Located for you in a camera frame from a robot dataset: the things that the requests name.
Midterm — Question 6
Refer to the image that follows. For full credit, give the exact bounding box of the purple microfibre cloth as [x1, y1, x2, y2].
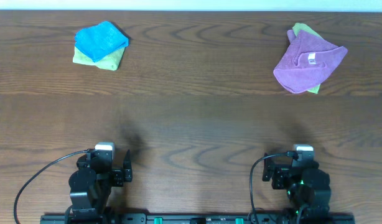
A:
[273, 30, 348, 94]

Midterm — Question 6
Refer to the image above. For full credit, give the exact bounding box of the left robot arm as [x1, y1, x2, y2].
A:
[64, 149, 133, 224]

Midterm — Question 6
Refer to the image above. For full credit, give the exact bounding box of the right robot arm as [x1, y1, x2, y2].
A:
[262, 151, 331, 223]

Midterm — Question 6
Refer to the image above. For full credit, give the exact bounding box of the green folded cloth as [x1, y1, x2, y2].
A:
[72, 47, 125, 71]

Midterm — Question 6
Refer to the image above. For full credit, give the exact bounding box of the blue folded cloth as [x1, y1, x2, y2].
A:
[75, 21, 129, 62]

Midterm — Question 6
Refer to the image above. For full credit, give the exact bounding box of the green crumpled cloth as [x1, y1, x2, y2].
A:
[292, 23, 322, 94]

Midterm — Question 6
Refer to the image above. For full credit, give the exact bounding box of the right black cable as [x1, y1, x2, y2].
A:
[248, 151, 299, 224]

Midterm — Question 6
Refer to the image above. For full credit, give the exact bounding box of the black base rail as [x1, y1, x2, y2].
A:
[40, 212, 356, 224]

